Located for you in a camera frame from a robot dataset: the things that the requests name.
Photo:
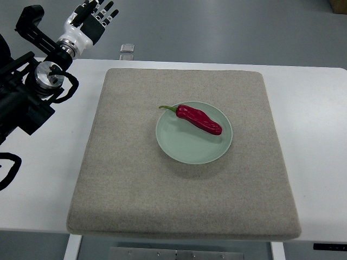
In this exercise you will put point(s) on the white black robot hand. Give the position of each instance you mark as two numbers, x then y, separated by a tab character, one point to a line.
85	26

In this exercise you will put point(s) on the red chili pepper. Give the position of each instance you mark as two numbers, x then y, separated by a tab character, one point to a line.
196	117

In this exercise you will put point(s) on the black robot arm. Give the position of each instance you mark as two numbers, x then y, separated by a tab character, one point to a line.
30	87

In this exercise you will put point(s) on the light green plate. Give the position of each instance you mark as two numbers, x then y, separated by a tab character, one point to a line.
188	144

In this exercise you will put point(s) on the small clear plastic box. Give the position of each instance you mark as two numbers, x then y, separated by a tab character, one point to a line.
127	48

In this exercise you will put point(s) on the beige felt mat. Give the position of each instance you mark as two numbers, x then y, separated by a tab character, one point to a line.
128	186

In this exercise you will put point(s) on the white left table leg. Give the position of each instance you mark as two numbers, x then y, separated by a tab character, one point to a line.
73	247

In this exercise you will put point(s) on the white table leg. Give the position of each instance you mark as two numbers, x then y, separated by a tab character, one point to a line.
73	247
278	252

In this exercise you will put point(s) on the cardboard box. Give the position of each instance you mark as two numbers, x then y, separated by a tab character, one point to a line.
338	6

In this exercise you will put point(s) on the white right table leg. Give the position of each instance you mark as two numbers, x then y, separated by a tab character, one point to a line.
278	252

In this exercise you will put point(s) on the black table control panel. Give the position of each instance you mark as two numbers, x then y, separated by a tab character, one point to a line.
329	247

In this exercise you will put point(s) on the metal base plate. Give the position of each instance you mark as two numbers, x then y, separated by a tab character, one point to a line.
143	253

